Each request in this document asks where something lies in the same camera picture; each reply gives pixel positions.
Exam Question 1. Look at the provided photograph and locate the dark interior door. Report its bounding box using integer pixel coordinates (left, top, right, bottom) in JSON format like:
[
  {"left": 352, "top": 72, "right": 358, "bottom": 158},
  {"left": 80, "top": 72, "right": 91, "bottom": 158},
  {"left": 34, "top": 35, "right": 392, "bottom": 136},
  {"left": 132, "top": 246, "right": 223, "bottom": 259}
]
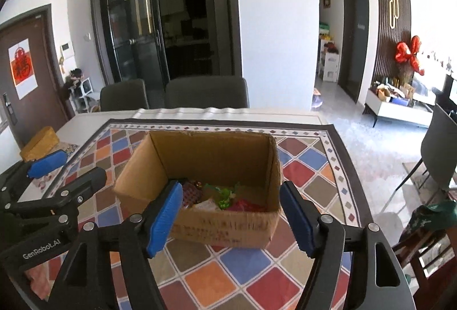
[{"left": 338, "top": 0, "right": 370, "bottom": 103}]

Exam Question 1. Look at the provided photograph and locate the colourful diamond pattern tablecloth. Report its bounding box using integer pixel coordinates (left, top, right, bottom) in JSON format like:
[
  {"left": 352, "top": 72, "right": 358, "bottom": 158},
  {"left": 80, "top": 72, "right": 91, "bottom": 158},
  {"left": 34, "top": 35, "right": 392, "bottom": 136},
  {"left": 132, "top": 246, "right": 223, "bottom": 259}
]
[{"left": 21, "top": 119, "right": 375, "bottom": 310}]

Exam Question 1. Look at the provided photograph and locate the large pink-red snack packet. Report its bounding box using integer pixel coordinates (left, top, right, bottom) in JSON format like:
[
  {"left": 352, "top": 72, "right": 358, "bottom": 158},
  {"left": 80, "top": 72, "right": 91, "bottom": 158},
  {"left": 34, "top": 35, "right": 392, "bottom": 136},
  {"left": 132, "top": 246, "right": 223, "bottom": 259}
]
[{"left": 228, "top": 199, "right": 266, "bottom": 212}]

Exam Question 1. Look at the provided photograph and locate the gold loop wall ornament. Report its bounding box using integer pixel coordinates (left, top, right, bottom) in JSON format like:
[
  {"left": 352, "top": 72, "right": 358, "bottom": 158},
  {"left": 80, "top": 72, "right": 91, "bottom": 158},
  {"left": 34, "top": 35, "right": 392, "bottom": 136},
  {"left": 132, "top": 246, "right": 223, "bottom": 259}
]
[{"left": 388, "top": 0, "right": 399, "bottom": 30}]

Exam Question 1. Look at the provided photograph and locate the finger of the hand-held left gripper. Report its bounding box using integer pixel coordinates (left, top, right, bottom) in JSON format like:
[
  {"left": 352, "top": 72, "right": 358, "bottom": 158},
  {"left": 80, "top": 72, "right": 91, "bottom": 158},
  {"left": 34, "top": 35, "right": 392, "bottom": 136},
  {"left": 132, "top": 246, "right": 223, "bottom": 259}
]
[
  {"left": 0, "top": 149, "right": 68, "bottom": 194},
  {"left": 0, "top": 166, "right": 108, "bottom": 225}
]

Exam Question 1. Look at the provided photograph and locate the dark television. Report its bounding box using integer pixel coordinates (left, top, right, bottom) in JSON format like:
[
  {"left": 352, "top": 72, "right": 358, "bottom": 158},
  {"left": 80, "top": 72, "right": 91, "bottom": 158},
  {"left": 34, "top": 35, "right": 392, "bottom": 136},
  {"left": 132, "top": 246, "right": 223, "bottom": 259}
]
[{"left": 443, "top": 74, "right": 457, "bottom": 107}]

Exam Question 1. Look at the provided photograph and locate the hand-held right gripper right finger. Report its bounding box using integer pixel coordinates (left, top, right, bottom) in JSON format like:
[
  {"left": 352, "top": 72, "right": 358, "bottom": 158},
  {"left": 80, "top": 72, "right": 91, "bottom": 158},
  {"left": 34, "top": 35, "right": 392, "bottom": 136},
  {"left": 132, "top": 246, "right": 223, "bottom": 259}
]
[{"left": 279, "top": 181, "right": 416, "bottom": 310}]

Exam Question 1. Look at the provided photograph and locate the black door lock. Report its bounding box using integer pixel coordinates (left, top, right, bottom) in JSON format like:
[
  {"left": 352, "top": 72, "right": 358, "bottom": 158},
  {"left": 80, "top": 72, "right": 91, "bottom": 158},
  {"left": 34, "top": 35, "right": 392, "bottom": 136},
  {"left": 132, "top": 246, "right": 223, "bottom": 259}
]
[{"left": 2, "top": 92, "right": 18, "bottom": 124}]

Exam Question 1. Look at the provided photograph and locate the black glass sliding door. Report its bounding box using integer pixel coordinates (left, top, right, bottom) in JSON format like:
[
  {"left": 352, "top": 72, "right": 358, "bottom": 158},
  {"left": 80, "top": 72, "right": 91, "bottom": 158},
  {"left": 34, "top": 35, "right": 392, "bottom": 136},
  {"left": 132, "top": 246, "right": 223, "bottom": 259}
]
[{"left": 90, "top": 0, "right": 243, "bottom": 100}]

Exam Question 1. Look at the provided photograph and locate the purple plastic bin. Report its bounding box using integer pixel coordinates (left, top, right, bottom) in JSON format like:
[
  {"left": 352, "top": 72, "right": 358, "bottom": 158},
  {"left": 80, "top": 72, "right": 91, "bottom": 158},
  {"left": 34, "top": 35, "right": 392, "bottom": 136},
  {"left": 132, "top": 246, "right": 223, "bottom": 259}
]
[{"left": 312, "top": 87, "right": 324, "bottom": 111}]

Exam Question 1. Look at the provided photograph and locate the red foil balloon bow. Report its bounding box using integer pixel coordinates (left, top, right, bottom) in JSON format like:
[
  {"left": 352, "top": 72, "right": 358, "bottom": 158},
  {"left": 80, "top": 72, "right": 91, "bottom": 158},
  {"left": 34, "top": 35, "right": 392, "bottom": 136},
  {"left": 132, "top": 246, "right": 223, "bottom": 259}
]
[{"left": 394, "top": 36, "right": 425, "bottom": 77}]

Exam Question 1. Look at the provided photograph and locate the black plush toy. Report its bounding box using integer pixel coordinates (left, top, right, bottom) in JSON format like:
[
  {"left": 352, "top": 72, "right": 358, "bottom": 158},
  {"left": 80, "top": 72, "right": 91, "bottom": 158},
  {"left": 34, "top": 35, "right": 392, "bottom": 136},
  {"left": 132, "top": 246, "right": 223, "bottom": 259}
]
[{"left": 64, "top": 69, "right": 84, "bottom": 98}]

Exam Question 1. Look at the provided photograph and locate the purple striped snack packet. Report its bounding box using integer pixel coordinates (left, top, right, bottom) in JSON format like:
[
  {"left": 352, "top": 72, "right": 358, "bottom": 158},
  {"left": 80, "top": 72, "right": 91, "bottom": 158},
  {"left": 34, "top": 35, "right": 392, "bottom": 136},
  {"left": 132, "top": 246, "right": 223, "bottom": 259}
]
[{"left": 182, "top": 181, "right": 204, "bottom": 207}]

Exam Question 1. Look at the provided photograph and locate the white and yellow snack packet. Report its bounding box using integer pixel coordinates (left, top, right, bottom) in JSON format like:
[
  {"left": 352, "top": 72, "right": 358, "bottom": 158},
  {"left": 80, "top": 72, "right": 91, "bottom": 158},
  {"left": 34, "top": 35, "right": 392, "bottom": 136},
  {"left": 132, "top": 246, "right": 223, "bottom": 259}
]
[{"left": 193, "top": 199, "right": 222, "bottom": 212}]

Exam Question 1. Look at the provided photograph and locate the dark green cloth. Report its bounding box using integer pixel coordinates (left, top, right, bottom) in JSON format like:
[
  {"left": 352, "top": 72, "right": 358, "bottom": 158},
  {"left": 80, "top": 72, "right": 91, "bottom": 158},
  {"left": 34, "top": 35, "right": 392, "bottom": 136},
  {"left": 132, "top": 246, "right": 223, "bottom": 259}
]
[{"left": 400, "top": 199, "right": 457, "bottom": 243}]

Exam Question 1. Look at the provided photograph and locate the red and white door poster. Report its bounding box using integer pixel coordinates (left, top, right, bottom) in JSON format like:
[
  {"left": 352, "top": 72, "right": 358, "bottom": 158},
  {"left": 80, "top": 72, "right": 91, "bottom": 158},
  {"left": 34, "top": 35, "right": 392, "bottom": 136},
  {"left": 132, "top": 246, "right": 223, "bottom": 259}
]
[{"left": 9, "top": 39, "right": 38, "bottom": 99}]

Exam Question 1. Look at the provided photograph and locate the red-brown wooden chair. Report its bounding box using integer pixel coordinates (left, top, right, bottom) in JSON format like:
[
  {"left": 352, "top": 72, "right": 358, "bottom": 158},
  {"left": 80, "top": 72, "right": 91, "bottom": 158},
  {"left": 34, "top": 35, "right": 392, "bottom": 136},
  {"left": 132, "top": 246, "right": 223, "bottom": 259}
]
[{"left": 391, "top": 221, "right": 457, "bottom": 310}]

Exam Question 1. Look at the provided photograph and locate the white low cabinet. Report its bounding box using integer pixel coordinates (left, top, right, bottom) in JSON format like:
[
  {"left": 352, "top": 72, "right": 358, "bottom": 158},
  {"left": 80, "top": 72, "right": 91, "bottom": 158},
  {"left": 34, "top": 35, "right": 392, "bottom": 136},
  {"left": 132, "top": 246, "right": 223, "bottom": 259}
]
[{"left": 362, "top": 87, "right": 434, "bottom": 128}]

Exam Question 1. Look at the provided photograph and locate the pile of boxes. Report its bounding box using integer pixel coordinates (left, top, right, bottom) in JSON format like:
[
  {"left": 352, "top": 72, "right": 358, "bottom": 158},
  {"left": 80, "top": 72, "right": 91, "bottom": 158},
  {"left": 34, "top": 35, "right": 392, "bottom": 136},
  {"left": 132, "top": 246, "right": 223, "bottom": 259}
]
[{"left": 371, "top": 76, "right": 416, "bottom": 105}]

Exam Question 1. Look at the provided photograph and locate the white storage shelf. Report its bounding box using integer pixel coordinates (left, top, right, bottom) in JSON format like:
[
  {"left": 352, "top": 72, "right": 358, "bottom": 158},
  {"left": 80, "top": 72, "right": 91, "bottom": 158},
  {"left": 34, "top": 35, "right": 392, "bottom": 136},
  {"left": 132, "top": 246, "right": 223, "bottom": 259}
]
[{"left": 319, "top": 39, "right": 340, "bottom": 83}]

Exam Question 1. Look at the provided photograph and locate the yellow tissue box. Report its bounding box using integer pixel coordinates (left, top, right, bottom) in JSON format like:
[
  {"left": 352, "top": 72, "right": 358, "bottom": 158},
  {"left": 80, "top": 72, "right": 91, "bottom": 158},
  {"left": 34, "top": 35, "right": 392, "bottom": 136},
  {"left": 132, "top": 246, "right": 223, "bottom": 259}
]
[{"left": 19, "top": 127, "right": 59, "bottom": 162}]

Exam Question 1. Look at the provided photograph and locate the small white shelf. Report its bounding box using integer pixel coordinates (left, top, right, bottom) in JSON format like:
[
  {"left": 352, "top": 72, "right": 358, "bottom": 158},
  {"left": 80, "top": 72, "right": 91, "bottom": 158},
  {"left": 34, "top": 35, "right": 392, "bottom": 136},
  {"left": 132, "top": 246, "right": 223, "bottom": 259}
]
[{"left": 69, "top": 78, "right": 101, "bottom": 114}]

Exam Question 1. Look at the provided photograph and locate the grey dining chair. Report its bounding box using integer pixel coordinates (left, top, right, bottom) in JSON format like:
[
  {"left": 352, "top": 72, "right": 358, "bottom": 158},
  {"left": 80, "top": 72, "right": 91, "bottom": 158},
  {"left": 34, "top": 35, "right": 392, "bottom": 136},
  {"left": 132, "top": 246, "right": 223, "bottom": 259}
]
[
  {"left": 100, "top": 79, "right": 150, "bottom": 112},
  {"left": 394, "top": 103, "right": 457, "bottom": 193},
  {"left": 164, "top": 76, "right": 249, "bottom": 109}
]

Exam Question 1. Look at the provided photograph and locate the green candy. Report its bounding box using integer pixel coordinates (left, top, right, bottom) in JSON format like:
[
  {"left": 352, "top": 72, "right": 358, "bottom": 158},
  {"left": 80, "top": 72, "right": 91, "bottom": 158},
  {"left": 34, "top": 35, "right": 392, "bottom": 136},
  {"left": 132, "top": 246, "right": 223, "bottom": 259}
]
[{"left": 214, "top": 185, "right": 240, "bottom": 209}]

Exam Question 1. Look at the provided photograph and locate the brown cardboard box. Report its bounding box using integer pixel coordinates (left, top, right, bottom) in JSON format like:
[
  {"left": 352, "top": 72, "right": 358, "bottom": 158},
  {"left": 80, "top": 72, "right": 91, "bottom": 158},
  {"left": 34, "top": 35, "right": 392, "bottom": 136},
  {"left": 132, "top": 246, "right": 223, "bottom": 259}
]
[{"left": 113, "top": 131, "right": 284, "bottom": 249}]

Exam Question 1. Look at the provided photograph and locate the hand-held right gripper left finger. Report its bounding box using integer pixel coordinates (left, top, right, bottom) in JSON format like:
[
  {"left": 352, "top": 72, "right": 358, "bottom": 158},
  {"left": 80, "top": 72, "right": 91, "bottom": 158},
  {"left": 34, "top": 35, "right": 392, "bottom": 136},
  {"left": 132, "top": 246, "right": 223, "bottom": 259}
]
[{"left": 53, "top": 179, "right": 184, "bottom": 310}]

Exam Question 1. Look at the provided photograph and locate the brown entrance door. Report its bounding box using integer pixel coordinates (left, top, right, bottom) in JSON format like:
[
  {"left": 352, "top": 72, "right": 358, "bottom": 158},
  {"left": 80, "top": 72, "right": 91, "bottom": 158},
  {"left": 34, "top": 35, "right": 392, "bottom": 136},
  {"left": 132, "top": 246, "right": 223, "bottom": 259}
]
[{"left": 0, "top": 5, "right": 70, "bottom": 146}]

